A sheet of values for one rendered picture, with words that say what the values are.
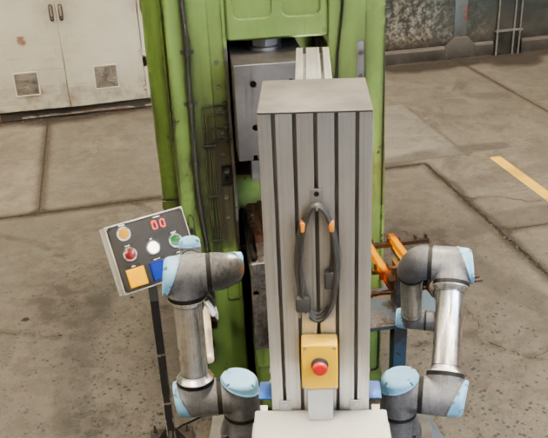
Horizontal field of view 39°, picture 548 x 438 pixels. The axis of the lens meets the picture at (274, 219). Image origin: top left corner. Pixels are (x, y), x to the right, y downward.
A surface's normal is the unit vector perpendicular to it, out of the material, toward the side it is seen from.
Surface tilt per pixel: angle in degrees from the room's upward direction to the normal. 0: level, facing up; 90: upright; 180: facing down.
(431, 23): 89
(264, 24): 90
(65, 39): 90
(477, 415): 0
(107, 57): 90
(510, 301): 0
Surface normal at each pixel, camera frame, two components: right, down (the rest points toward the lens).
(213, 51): 0.12, 0.44
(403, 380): -0.17, -0.90
